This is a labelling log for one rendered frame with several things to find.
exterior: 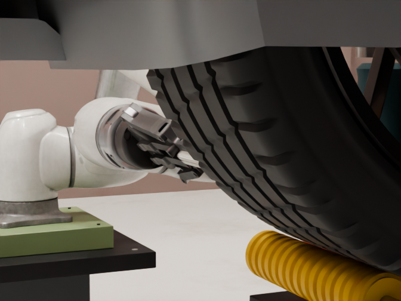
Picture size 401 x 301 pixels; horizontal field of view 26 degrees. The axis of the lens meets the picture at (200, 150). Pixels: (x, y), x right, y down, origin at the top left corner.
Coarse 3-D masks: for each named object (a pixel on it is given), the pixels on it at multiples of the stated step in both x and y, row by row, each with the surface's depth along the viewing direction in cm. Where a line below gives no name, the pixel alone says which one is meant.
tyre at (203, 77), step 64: (192, 64) 75; (256, 64) 68; (320, 64) 70; (192, 128) 83; (256, 128) 70; (320, 128) 70; (256, 192) 81; (320, 192) 71; (384, 192) 73; (384, 256) 75
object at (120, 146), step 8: (120, 128) 114; (128, 128) 111; (120, 136) 113; (128, 136) 113; (136, 136) 111; (144, 136) 108; (120, 144) 113; (128, 144) 112; (136, 144) 112; (120, 152) 114; (128, 152) 112; (136, 152) 112; (144, 152) 113; (152, 152) 112; (160, 152) 108; (128, 160) 113; (136, 160) 113; (144, 160) 113; (144, 168) 113; (152, 168) 114
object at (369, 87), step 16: (320, 48) 70; (336, 48) 71; (384, 48) 95; (336, 64) 71; (384, 64) 95; (336, 80) 71; (352, 80) 72; (368, 80) 96; (384, 80) 95; (352, 96) 72; (368, 96) 96; (384, 96) 96; (352, 112) 72; (368, 112) 72; (368, 128) 72; (384, 128) 73; (384, 144) 73; (400, 144) 74; (400, 160) 74
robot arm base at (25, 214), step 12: (0, 204) 211; (12, 204) 209; (24, 204) 209; (36, 204) 210; (48, 204) 212; (0, 216) 211; (12, 216) 209; (24, 216) 209; (36, 216) 210; (48, 216) 212; (60, 216) 213
